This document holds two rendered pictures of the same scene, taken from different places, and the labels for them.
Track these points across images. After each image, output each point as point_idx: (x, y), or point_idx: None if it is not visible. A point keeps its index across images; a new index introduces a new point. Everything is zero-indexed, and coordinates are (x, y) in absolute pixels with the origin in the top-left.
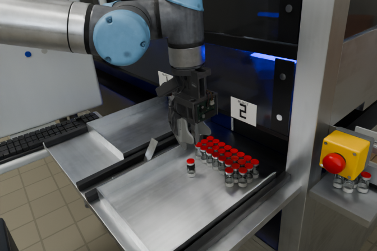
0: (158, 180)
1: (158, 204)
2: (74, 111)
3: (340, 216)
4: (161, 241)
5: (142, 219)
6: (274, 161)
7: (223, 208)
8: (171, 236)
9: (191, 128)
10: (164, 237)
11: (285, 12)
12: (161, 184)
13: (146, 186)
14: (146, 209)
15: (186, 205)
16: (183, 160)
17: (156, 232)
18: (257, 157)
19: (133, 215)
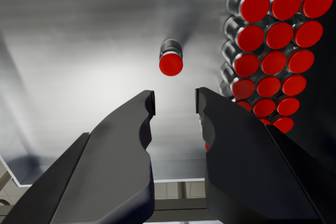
0: (89, 6)
1: (63, 77)
2: None
3: None
4: (45, 138)
5: (23, 89)
6: (326, 126)
7: (157, 147)
8: (62, 140)
9: (205, 119)
10: (52, 136)
11: None
12: (91, 29)
13: (51, 6)
14: (36, 75)
15: (110, 111)
16: None
17: (42, 124)
18: (325, 97)
19: (6, 71)
